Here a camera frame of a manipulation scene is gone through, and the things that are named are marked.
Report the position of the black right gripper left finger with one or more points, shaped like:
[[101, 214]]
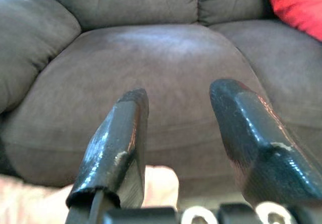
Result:
[[113, 146]]

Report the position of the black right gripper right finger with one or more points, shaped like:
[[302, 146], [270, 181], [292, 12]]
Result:
[[251, 133]]

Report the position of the dark grey fabric sofa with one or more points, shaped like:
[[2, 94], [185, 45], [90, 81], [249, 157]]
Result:
[[161, 58]]

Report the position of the red pillow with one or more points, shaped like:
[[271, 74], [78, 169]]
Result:
[[296, 5]]

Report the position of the pink pillow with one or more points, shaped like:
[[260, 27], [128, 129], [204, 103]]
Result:
[[30, 201]]

